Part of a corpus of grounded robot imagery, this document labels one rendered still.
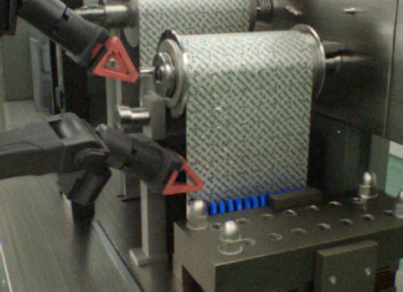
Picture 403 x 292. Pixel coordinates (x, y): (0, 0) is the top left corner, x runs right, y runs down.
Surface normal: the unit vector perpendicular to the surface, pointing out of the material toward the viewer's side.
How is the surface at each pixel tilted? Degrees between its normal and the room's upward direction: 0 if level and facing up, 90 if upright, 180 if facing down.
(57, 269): 0
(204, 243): 0
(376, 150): 90
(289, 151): 90
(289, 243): 0
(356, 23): 90
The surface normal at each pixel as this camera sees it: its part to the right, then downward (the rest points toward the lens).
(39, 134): 0.30, -0.75
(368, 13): -0.92, 0.11
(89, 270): 0.00, -0.96
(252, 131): 0.39, 0.27
